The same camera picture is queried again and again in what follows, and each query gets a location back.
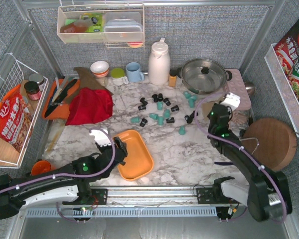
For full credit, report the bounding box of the orange storage basket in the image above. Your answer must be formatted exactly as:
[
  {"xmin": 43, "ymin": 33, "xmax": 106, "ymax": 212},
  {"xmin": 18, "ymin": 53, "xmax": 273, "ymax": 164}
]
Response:
[{"xmin": 117, "ymin": 129, "xmax": 154, "ymax": 181}]

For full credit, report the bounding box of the cork mat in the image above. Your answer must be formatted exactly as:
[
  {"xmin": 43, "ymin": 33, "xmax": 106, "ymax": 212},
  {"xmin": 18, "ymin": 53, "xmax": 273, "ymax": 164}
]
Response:
[{"xmin": 202, "ymin": 102, "xmax": 215, "ymax": 119}]

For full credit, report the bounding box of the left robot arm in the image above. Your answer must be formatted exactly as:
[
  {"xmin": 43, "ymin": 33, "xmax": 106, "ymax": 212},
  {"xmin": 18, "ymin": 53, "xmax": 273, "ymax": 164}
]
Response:
[{"xmin": 0, "ymin": 139, "xmax": 128, "ymax": 220}]

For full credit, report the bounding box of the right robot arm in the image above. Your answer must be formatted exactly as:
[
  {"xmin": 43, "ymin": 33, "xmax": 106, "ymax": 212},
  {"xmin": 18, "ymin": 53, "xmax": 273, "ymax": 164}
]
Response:
[{"xmin": 197, "ymin": 103, "xmax": 293, "ymax": 222}]

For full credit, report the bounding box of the black coffee capsule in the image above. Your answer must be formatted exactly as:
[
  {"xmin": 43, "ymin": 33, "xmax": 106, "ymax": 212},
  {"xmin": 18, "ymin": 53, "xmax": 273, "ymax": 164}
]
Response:
[
  {"xmin": 140, "ymin": 98, "xmax": 148, "ymax": 105},
  {"xmin": 163, "ymin": 98, "xmax": 171, "ymax": 106},
  {"xmin": 138, "ymin": 105, "xmax": 146, "ymax": 111},
  {"xmin": 166, "ymin": 118, "xmax": 175, "ymax": 123},
  {"xmin": 140, "ymin": 118, "xmax": 148, "ymax": 127},
  {"xmin": 184, "ymin": 111, "xmax": 199, "ymax": 124},
  {"xmin": 171, "ymin": 106, "xmax": 179, "ymax": 112},
  {"xmin": 157, "ymin": 93, "xmax": 163, "ymax": 102},
  {"xmin": 152, "ymin": 94, "xmax": 158, "ymax": 103}
]

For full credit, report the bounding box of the striped oven mitt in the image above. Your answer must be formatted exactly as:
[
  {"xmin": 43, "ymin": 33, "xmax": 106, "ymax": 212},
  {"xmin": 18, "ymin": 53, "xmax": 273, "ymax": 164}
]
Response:
[{"xmin": 229, "ymin": 110, "xmax": 248, "ymax": 129}]

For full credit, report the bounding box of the pink egg tray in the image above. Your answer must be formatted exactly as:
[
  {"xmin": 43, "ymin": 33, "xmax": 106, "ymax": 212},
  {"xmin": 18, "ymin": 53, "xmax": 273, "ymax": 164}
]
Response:
[{"xmin": 223, "ymin": 68, "xmax": 251, "ymax": 111}]

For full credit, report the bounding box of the steel pot with lid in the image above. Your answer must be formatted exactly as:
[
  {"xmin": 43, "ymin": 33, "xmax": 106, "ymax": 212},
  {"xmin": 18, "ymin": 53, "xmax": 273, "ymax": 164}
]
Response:
[{"xmin": 177, "ymin": 59, "xmax": 233, "ymax": 96}]

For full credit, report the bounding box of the steel ladle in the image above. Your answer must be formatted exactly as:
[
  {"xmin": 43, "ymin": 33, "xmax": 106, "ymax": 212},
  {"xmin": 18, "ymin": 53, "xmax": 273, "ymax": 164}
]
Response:
[{"xmin": 244, "ymin": 81, "xmax": 256, "ymax": 97}]

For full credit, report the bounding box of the red cloth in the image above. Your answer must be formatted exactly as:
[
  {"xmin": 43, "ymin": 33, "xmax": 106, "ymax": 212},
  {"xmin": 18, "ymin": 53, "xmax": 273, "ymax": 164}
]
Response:
[{"xmin": 65, "ymin": 87, "xmax": 113, "ymax": 125}]

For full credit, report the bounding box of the orange spice bottle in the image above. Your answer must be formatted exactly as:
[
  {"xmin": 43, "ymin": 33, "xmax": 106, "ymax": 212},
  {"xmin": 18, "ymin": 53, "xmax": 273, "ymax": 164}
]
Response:
[{"xmin": 168, "ymin": 69, "xmax": 177, "ymax": 87}]

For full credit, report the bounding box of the orange cup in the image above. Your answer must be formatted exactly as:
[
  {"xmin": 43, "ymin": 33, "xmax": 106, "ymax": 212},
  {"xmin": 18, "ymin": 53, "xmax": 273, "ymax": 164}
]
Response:
[{"xmin": 30, "ymin": 160, "xmax": 52, "ymax": 176}]

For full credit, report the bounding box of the round wooden cutting board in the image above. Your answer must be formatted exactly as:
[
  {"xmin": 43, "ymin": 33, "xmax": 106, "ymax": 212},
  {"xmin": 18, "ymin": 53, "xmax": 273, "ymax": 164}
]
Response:
[{"xmin": 242, "ymin": 118, "xmax": 297, "ymax": 171}]

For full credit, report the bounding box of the orange cutting tray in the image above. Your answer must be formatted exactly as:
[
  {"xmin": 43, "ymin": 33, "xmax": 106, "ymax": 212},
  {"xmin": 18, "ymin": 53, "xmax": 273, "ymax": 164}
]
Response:
[{"xmin": 41, "ymin": 78, "xmax": 80, "ymax": 120}]

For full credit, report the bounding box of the green lidded cup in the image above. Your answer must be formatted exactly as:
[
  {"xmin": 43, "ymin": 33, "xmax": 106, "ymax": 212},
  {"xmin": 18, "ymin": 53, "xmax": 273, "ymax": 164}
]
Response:
[{"xmin": 110, "ymin": 68, "xmax": 129, "ymax": 86}]

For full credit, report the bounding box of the black kitchen knife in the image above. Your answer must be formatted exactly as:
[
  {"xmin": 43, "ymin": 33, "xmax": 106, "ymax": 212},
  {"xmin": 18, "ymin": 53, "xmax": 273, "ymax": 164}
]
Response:
[{"xmin": 44, "ymin": 79, "xmax": 78, "ymax": 119}]

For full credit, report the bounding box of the brown felt cloth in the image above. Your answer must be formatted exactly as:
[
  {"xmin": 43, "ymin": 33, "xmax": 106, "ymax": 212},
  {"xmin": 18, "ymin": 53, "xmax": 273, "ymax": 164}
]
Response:
[{"xmin": 63, "ymin": 67, "xmax": 113, "ymax": 105}]

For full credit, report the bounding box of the blue mug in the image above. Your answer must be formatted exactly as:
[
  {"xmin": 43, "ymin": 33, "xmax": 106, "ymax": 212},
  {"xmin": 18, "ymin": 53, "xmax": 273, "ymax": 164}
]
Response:
[{"xmin": 126, "ymin": 62, "xmax": 145, "ymax": 83}]

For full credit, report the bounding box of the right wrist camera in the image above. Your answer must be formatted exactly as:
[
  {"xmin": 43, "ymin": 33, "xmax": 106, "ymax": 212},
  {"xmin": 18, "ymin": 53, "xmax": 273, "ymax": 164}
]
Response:
[{"xmin": 220, "ymin": 92, "xmax": 241, "ymax": 111}]

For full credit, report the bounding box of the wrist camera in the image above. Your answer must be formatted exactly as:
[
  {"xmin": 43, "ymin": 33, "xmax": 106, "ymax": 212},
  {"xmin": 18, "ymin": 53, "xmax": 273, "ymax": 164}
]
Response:
[
  {"xmin": 89, "ymin": 127, "xmax": 111, "ymax": 147},
  {"xmin": 220, "ymin": 92, "xmax": 241, "ymax": 111}
]

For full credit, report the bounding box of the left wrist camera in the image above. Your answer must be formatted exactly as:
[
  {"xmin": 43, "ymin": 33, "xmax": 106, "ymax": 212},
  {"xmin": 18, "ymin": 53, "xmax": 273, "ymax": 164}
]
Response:
[{"xmin": 89, "ymin": 127, "xmax": 111, "ymax": 147}]

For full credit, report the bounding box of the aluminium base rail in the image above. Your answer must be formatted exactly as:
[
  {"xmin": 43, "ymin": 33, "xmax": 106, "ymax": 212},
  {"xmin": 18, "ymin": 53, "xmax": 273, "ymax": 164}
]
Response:
[{"xmin": 14, "ymin": 185, "xmax": 290, "ymax": 220}]

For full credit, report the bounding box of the right wire basket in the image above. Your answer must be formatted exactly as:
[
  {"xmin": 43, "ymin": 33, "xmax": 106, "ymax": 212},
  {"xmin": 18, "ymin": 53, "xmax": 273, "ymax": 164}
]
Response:
[{"xmin": 264, "ymin": 43, "xmax": 299, "ymax": 133}]

